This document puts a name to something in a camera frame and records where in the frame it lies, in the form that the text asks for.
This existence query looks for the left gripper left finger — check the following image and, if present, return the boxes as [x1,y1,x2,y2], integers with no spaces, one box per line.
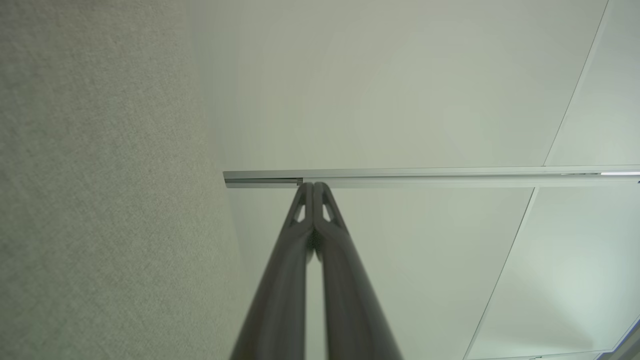
[230,182,315,360]

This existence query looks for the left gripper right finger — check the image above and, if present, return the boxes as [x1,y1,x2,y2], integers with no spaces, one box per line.
[314,182,404,360]

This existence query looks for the aluminium rail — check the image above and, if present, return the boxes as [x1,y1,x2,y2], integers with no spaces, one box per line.
[223,165,640,190]

